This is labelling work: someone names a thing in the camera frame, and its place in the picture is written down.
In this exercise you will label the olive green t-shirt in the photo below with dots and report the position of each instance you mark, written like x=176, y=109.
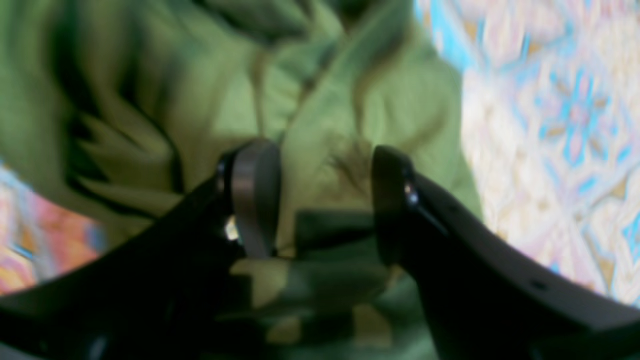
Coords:
x=116, y=109

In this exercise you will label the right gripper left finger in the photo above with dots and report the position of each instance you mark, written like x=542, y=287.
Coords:
x=155, y=295

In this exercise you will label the patterned tablecloth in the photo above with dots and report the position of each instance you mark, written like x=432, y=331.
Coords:
x=548, y=132

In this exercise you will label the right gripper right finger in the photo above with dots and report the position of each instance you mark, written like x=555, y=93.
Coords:
x=484, y=300

